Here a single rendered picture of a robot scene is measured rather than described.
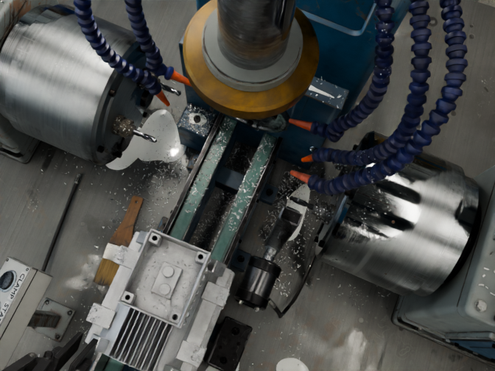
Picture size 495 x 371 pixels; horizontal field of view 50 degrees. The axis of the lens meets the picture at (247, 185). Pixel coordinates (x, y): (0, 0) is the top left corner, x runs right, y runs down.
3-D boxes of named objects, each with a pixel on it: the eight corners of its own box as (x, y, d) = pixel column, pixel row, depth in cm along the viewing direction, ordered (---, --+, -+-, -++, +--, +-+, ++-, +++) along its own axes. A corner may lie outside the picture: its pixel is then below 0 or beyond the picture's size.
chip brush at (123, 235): (128, 193, 119) (127, 193, 118) (149, 200, 119) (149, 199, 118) (93, 283, 113) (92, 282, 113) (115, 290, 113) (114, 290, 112)
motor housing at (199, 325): (144, 241, 104) (127, 221, 86) (234, 278, 103) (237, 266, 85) (98, 341, 99) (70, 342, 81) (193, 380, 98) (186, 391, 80)
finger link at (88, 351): (70, 364, 68) (75, 366, 68) (93, 337, 75) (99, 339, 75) (63, 383, 69) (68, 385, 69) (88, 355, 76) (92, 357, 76)
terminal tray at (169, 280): (154, 235, 89) (149, 227, 82) (213, 259, 89) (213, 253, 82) (123, 303, 86) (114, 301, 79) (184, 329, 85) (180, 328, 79)
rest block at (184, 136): (190, 121, 124) (187, 99, 113) (218, 132, 124) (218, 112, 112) (179, 143, 123) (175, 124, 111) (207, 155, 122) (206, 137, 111)
